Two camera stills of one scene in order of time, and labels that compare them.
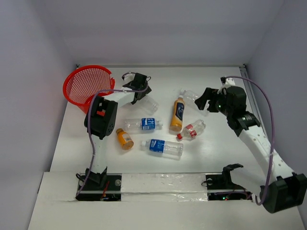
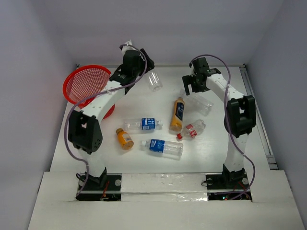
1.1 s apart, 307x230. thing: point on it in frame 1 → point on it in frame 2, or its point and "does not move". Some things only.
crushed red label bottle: [192, 130] does not move
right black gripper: [211, 94] → [188, 80]
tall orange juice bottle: [177, 113] does not move
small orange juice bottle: [125, 140] does not move
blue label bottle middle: [142, 124] does not move
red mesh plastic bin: [82, 83] does not move
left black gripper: [141, 92] → [146, 60]
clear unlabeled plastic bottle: [149, 106] → [154, 82]
